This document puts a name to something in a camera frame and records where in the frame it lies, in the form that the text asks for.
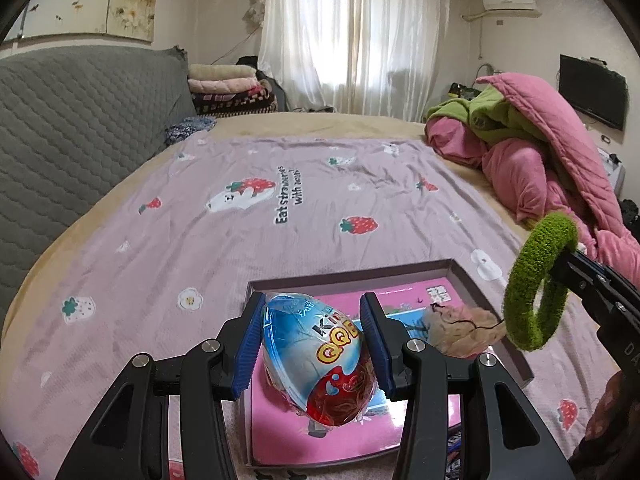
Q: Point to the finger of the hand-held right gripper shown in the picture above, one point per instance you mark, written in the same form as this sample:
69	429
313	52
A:
617	277
590	287

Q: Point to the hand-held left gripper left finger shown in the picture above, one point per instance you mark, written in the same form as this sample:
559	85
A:
252	340

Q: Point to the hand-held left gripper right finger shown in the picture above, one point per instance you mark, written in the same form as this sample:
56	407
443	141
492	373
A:
375	345

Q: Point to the blue red toy egg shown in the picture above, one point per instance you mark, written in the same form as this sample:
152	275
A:
310	360

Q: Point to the shallow grey cardboard box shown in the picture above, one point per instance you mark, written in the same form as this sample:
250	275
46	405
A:
350	280

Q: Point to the green fuzzy scrunchie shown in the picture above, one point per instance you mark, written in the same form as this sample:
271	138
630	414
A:
520	280

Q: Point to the beige sheer scrunchie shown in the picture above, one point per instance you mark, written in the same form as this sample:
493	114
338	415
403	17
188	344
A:
460	335

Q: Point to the person's right forearm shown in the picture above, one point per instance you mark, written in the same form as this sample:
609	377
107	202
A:
610	410

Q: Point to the pink book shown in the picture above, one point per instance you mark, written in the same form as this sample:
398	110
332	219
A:
280	435

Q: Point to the white cabinet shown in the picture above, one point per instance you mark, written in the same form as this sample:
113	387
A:
612	170

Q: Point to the strawberry print purple sheet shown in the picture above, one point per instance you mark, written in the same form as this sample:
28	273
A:
200	240

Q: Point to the pink quilt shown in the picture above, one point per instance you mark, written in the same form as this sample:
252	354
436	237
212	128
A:
530	170

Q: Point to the dark snack packet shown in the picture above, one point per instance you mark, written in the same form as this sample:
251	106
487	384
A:
455	455

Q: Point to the black television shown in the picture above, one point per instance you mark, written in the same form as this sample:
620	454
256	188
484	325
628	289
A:
592	90

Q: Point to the green blanket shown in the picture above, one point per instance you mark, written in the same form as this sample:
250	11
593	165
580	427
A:
500	120

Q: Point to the blue patterned cloth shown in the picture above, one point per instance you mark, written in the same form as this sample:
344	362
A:
190	129

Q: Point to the stack of folded blankets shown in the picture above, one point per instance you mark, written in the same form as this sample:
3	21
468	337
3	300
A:
225	87

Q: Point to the black bag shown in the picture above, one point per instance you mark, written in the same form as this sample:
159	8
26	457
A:
247	65

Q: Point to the grey quilted headboard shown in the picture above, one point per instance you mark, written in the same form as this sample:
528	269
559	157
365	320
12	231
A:
75	120

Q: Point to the white air conditioner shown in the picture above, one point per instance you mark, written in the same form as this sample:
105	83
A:
510	1

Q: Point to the white sheer curtain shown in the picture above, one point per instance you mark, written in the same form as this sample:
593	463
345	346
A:
350	35

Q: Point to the floral wall painting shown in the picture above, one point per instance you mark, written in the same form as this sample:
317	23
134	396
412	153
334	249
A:
125	5

